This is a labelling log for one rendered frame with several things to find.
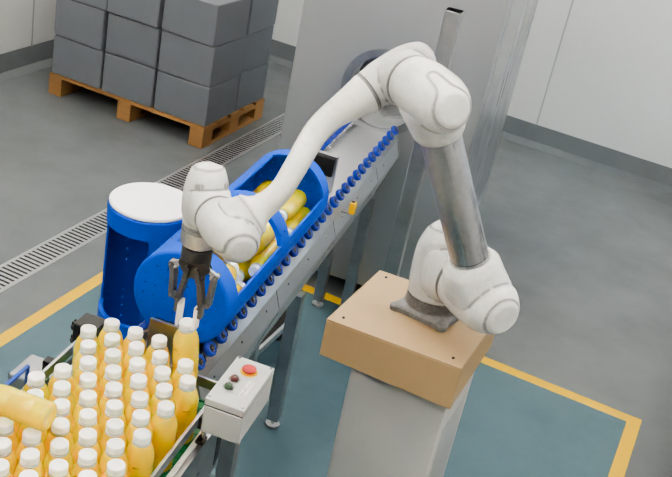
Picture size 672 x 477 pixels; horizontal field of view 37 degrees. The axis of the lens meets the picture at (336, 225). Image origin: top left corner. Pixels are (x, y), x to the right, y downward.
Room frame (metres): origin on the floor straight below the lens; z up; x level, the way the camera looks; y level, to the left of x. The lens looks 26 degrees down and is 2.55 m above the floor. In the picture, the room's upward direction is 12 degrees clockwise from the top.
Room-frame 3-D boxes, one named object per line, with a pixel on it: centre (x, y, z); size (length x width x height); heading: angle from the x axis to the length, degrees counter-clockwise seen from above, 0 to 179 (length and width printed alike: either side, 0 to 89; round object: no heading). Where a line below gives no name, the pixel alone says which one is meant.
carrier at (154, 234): (2.97, 0.61, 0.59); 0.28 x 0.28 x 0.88
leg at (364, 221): (4.23, -0.13, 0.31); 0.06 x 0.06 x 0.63; 77
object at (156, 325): (2.26, 0.39, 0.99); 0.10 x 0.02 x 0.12; 77
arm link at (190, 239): (2.12, 0.32, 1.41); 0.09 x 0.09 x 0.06
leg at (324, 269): (4.26, 0.01, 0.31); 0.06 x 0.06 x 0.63; 77
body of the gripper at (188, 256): (2.12, 0.32, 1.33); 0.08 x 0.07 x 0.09; 77
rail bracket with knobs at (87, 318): (2.26, 0.59, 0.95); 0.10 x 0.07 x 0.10; 77
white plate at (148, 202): (2.97, 0.61, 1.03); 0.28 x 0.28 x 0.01
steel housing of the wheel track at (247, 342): (3.28, 0.16, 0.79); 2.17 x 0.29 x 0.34; 167
